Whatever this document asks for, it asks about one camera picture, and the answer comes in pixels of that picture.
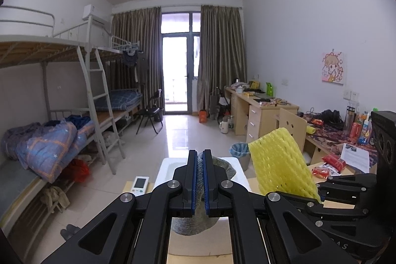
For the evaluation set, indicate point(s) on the purple grey blanket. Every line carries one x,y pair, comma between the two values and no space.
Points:
15,137

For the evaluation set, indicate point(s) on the grey foam net sleeve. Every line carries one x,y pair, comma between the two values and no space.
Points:
191,227

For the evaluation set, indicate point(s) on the white metal bunk bed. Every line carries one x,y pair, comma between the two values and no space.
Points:
105,53
31,47

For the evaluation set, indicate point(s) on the black headphones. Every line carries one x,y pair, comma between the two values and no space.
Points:
331,115

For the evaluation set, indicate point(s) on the black folding chair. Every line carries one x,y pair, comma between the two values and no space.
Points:
151,111

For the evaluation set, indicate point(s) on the orange bag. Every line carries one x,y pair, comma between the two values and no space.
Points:
203,116

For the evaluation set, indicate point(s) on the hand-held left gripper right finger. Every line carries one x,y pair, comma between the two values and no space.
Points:
206,183

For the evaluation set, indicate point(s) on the printed paper sheet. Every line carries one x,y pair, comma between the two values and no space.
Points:
354,157

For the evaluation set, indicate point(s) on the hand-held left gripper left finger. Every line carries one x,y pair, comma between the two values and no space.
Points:
194,183

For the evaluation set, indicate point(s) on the light wood drawer desk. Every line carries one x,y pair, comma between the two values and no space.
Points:
256,124

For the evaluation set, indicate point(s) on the white air conditioner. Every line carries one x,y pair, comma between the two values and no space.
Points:
92,13

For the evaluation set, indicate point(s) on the white remote control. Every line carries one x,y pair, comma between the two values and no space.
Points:
139,185

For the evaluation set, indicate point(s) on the black slippers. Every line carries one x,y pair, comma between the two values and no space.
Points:
70,231

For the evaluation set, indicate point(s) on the yellow foam net sleeve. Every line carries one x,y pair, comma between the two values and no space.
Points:
275,165

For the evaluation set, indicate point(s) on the white kettle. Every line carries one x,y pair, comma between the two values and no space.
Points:
224,127

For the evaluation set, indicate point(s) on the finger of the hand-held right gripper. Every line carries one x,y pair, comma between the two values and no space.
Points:
346,181
340,210

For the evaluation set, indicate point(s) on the black folding cart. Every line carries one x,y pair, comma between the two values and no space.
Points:
221,103

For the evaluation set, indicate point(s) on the dark hanging clothes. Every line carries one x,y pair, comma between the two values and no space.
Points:
130,57

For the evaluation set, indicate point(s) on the brown curtain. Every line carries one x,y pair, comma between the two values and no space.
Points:
221,60
145,50

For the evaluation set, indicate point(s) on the pink cartoon wall poster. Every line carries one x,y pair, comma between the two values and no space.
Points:
333,67

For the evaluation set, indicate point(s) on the dark blue garment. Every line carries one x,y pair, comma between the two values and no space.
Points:
79,121

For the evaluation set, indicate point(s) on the red bottle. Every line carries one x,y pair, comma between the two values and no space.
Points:
355,129

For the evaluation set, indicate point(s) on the blue checked bedding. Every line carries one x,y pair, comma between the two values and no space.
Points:
119,98

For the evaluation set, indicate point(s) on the orange red snack packet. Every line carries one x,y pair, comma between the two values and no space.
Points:
321,171

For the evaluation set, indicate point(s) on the yellow box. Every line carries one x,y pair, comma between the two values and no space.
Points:
254,85

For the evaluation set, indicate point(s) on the white metal bed ladder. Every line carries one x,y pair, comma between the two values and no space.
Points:
102,95

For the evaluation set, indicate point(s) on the beige cloth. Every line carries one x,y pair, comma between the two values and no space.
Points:
54,196

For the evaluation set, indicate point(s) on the white wall socket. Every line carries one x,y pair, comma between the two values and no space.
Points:
352,94

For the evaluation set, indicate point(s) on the red plastic bag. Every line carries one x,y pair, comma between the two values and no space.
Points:
79,171

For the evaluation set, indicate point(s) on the grey trash bin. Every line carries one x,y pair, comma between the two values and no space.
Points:
239,155

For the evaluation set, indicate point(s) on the green standing pouch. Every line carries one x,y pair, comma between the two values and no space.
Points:
270,89

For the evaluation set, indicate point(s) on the glass balcony door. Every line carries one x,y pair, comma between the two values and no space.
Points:
188,78

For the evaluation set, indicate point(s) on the white foam box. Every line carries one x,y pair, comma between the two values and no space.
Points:
168,169

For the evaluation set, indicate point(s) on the wooden smiley chair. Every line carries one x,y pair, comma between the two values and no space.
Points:
290,123

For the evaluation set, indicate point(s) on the blue plaid quilt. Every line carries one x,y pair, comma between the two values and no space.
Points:
52,146

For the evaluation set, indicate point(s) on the yellow roll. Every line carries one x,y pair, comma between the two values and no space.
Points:
310,129

